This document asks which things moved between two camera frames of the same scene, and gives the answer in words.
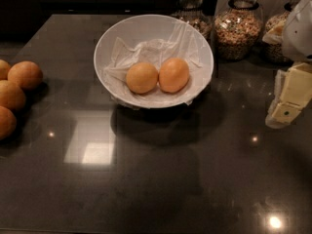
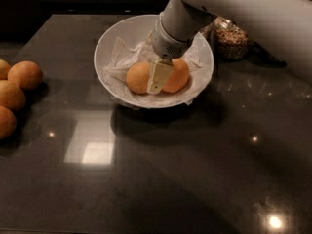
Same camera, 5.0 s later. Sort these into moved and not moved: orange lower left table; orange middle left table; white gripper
Moved: white gripper
Not moved: orange lower left table; orange middle left table
